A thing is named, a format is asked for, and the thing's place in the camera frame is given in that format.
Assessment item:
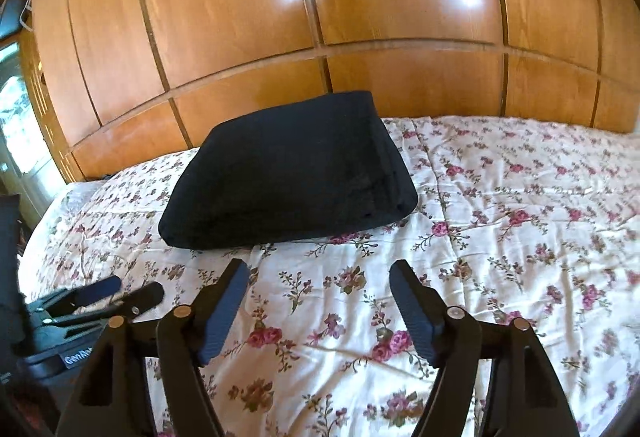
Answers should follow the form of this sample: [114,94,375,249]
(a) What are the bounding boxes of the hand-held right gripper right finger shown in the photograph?
[389,260,589,437]

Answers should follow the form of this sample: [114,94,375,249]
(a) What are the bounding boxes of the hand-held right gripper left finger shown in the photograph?
[55,258,251,437]

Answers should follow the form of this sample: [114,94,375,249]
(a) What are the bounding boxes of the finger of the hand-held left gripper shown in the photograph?
[100,281,166,319]
[47,277,124,318]

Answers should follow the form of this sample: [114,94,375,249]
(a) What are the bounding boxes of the black pants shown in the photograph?
[158,90,419,250]

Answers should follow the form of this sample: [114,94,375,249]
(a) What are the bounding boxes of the dark cloth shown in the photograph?
[0,193,26,353]

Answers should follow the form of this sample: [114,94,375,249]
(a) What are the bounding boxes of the floral bedspread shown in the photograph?
[17,116,640,437]

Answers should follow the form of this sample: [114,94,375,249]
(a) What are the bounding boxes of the window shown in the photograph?
[0,42,57,218]

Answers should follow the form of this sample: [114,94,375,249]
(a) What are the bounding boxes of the wooden wardrobe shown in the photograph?
[20,0,640,185]

